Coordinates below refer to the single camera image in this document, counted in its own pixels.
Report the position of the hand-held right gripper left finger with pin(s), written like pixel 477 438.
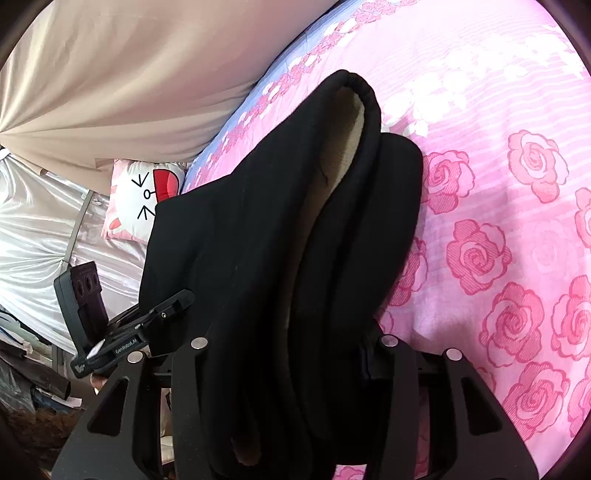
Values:
pixel 189 369

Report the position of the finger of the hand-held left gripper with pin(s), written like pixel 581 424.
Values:
pixel 161 309

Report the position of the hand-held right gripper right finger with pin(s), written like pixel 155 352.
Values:
pixel 397 369

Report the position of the black pants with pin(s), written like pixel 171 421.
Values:
pixel 258 230

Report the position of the person's left hand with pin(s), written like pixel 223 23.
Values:
pixel 98 383

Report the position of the silver satin cloth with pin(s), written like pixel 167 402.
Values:
pixel 32 221

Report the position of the dark clutter pile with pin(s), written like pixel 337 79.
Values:
pixel 32 369

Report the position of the white cat face pillow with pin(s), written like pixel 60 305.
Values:
pixel 129 203

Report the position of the brown fuzzy cloth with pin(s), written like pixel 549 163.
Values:
pixel 41 424

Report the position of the beige curtain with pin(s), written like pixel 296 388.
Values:
pixel 138 69

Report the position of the pink floral bedsheet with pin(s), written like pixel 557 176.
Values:
pixel 485 138

